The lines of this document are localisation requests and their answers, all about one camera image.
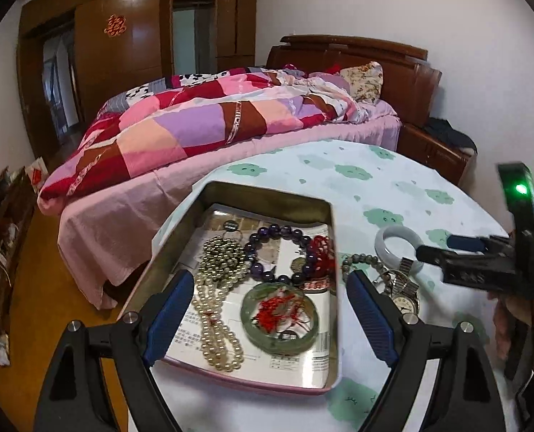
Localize purple bead bracelet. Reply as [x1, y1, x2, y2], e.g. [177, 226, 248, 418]
[244, 225, 328, 285]

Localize pink tin box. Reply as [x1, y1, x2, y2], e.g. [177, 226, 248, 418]
[118, 181, 340, 396]

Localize wooden bed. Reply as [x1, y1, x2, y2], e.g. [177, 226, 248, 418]
[37, 99, 403, 311]

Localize dark clothes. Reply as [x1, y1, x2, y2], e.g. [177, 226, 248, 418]
[424, 117, 477, 151]

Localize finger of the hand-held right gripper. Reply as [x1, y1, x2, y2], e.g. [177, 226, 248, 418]
[416, 244, 515, 287]
[446, 234, 513, 255]

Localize wooden bed headboard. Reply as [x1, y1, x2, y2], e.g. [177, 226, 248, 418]
[266, 35, 443, 127]

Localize red paper decoration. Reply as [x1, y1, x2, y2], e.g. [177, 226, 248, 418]
[104, 14, 127, 37]

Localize green bead bracelet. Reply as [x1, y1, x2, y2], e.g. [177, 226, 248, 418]
[341, 252, 394, 295]

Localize gold bead necklace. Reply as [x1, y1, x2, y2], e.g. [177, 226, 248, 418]
[199, 235, 252, 289]

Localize red cord pendant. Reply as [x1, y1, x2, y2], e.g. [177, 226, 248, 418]
[255, 294, 310, 331]

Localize brown wooden wardrobe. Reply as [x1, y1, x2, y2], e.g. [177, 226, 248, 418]
[17, 0, 259, 158]

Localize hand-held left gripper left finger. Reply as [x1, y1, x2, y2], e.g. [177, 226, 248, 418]
[33, 269, 195, 432]

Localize pearl necklace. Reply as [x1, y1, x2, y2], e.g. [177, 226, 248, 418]
[191, 274, 246, 372]

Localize wooden nightstand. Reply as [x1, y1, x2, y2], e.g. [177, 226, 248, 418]
[397, 121, 477, 187]

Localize floral pillow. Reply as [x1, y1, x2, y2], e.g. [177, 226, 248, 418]
[339, 62, 384, 103]

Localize silver wrist watch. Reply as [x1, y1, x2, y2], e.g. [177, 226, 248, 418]
[375, 256, 423, 316]

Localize pink pillow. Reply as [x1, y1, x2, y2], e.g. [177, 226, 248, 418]
[309, 72, 351, 97]

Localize red white paper bag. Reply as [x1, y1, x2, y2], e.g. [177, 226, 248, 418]
[25, 157, 48, 195]

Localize white jade bangle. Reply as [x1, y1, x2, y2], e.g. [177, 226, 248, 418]
[375, 226, 430, 275]

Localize patchwork quilt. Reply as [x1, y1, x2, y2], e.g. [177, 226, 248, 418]
[37, 67, 371, 203]

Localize red woven knot charm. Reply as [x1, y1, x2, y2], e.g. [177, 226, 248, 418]
[309, 235, 336, 275]

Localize green jade bangle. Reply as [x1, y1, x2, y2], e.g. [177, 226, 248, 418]
[240, 282, 320, 352]

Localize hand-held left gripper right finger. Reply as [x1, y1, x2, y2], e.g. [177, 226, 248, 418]
[345, 269, 507, 432]

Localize person's right hand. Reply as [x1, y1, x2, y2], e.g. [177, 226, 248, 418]
[488, 292, 534, 327]

